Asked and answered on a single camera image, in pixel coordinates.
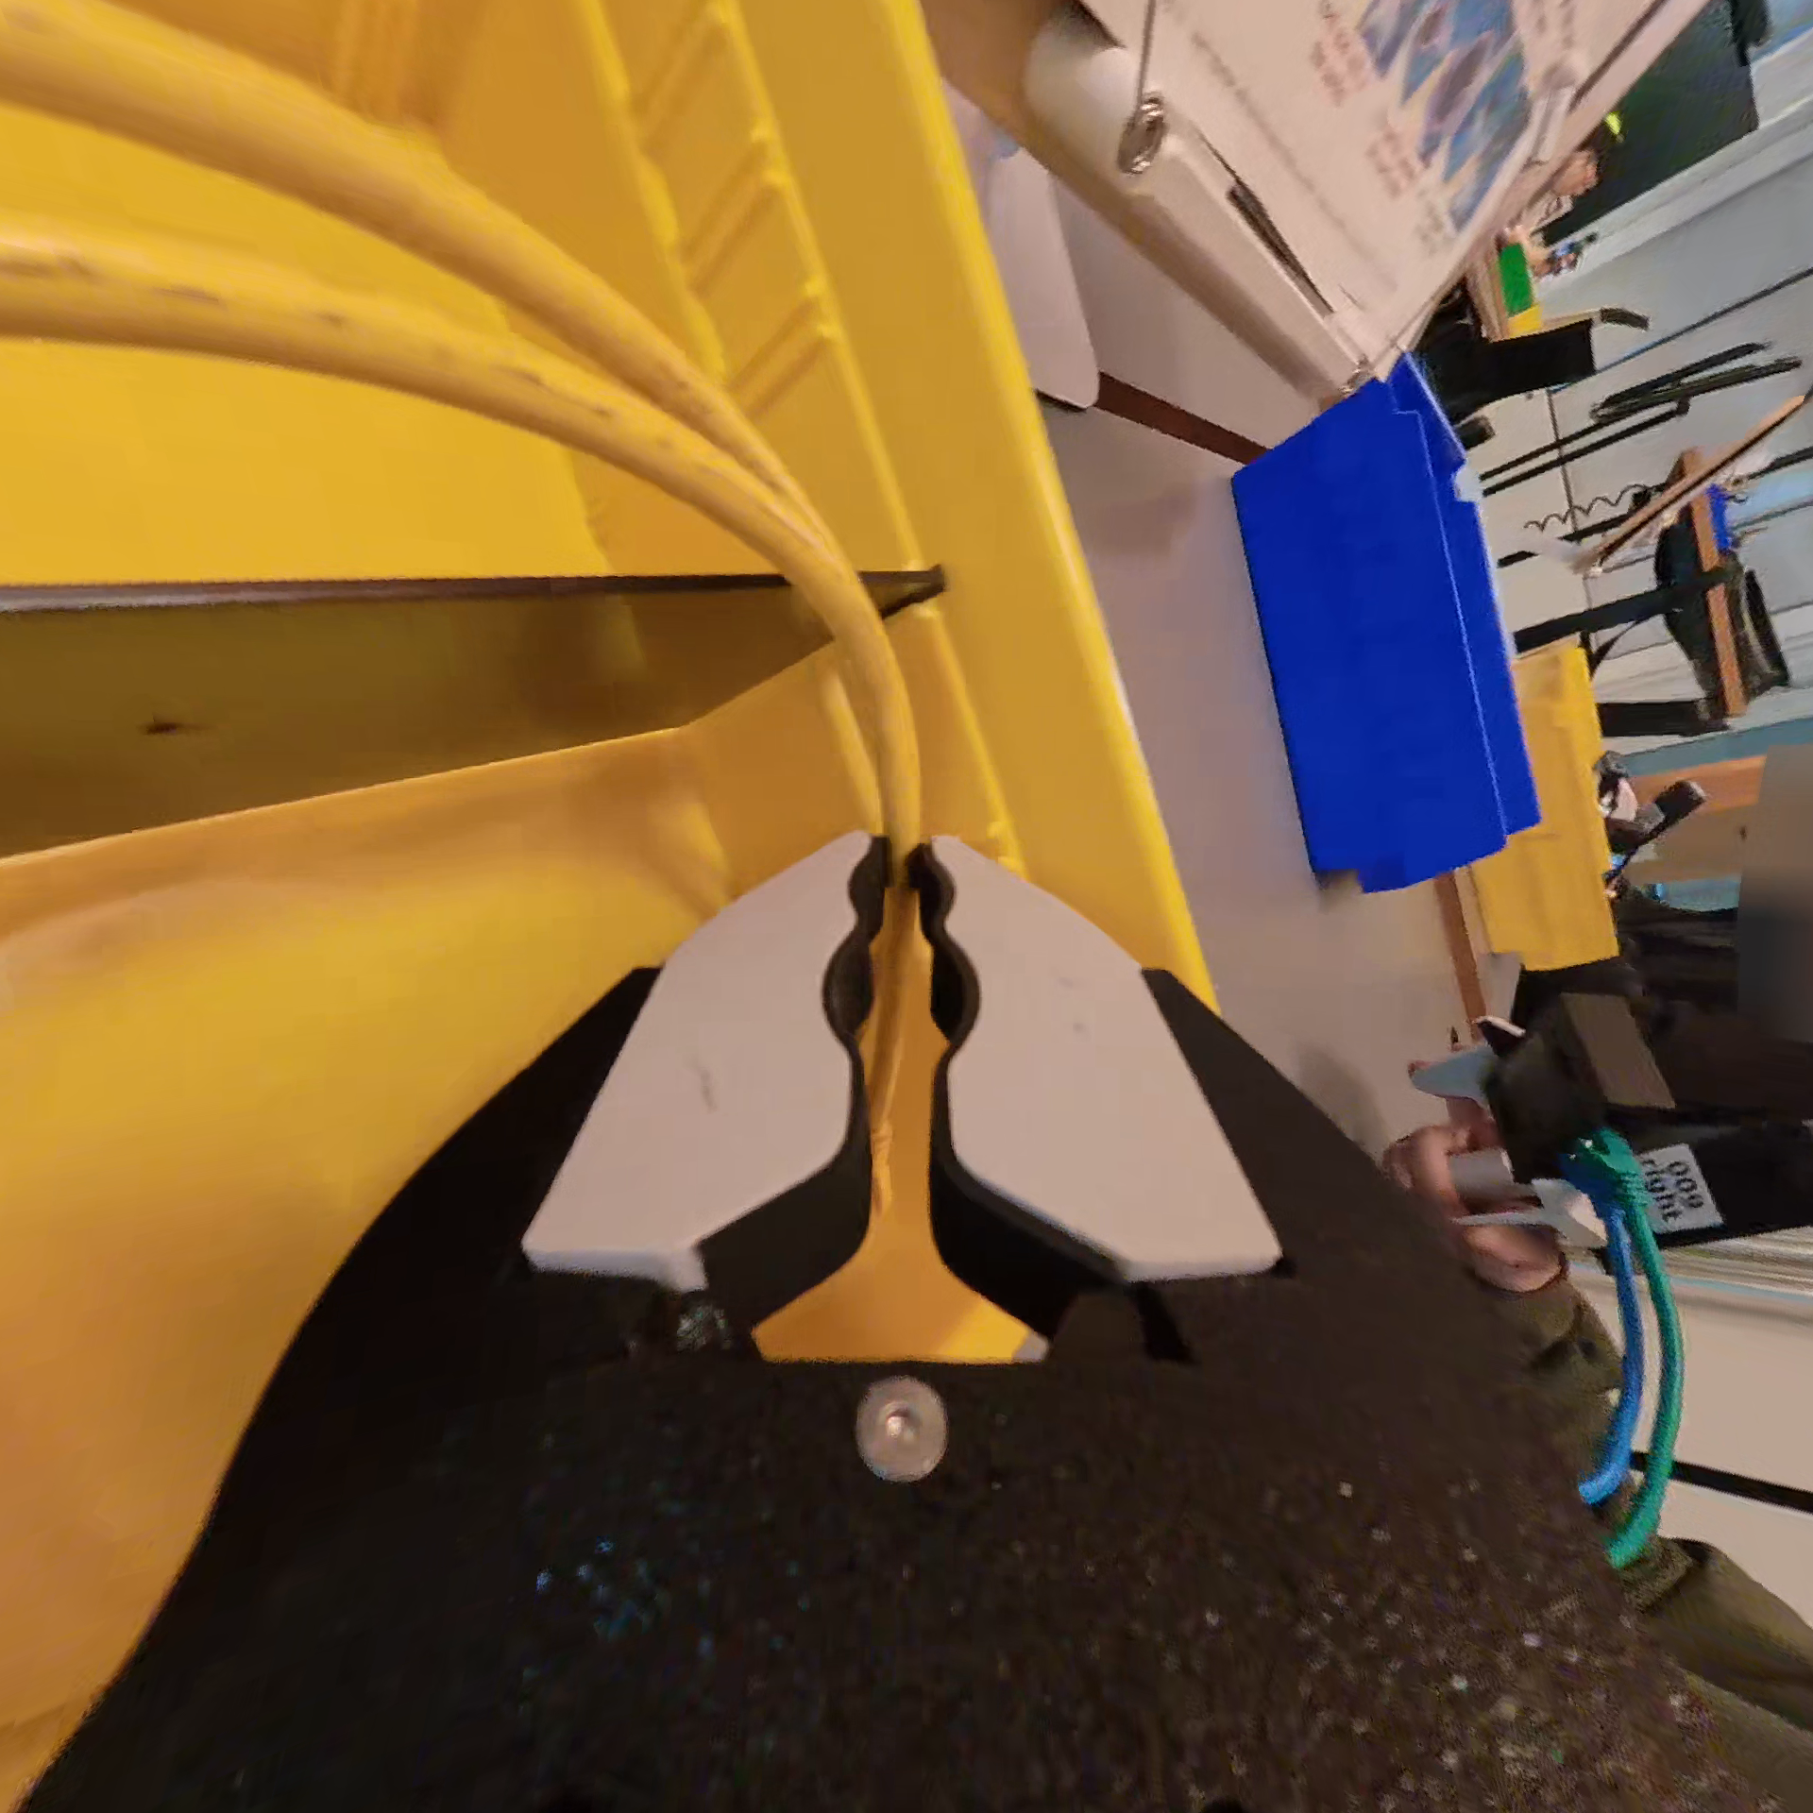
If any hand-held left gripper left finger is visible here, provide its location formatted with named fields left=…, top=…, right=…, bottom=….
left=523, top=828, right=898, bottom=1340

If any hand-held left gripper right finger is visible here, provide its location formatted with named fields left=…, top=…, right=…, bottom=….
left=905, top=834, right=1286, bottom=1344

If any black network switch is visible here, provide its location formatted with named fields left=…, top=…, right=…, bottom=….
left=1489, top=991, right=1681, bottom=1183

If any blue ethernet cable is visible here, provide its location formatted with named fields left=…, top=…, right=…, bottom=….
left=1558, top=1146, right=1653, bottom=1505

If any green ethernet cable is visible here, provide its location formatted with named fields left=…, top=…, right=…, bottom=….
left=1570, top=1128, right=1689, bottom=1570

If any yellow plastic bin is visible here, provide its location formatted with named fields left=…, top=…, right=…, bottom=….
left=1467, top=640, right=1622, bottom=973
left=0, top=0, right=1221, bottom=1813

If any yellow ethernet cable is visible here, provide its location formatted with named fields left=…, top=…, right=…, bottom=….
left=0, top=0, right=927, bottom=1233

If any person's right forearm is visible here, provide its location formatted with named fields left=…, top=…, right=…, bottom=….
left=1503, top=1261, right=1813, bottom=1735

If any person's right hand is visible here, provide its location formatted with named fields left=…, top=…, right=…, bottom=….
left=1385, top=1122, right=1568, bottom=1292

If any black bin divider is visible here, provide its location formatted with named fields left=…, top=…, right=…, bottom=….
left=0, top=566, right=949, bottom=858

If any blue plastic bin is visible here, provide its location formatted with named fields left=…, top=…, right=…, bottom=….
left=1231, top=354, right=1544, bottom=896

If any printed instruction sheet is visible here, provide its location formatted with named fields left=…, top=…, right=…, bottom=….
left=1084, top=0, right=1709, bottom=354

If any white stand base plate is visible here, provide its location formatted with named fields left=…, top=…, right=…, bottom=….
left=983, top=134, right=1104, bottom=412

